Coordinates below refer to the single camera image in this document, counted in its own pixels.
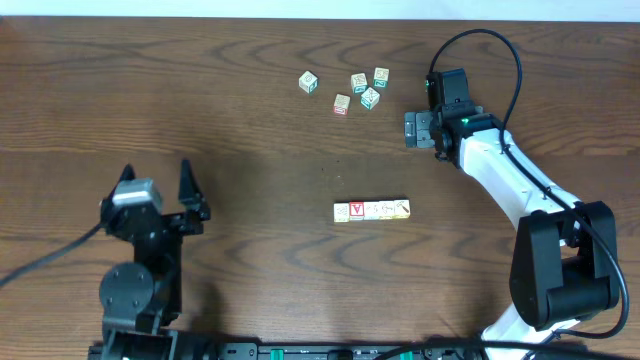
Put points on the yellow-edged wooden block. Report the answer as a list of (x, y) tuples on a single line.
[(341, 212)]

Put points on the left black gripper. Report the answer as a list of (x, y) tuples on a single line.
[(167, 221)]

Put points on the wooden block teal letter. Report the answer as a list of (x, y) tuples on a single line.
[(358, 82)]

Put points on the red letter A block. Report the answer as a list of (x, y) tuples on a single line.
[(356, 211)]

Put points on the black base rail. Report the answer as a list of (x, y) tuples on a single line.
[(252, 351)]

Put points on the wooden block red number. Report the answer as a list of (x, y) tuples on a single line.
[(341, 104)]

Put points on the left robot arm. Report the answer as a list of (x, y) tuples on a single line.
[(141, 298)]

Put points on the wooden block brown drawing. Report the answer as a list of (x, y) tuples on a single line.
[(402, 209)]

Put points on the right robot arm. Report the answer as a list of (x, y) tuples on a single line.
[(563, 266)]

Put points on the wooden block green number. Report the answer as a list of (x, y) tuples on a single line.
[(381, 77)]

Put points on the plain white wooden block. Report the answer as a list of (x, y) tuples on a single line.
[(371, 210)]

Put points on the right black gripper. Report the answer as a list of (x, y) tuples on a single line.
[(417, 129)]

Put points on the wooden block teal front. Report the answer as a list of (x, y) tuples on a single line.
[(370, 98)]

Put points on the yellow-sided wooden block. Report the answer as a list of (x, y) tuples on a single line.
[(386, 209)]

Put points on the wooden block teal side far-left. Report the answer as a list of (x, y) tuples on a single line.
[(308, 82)]

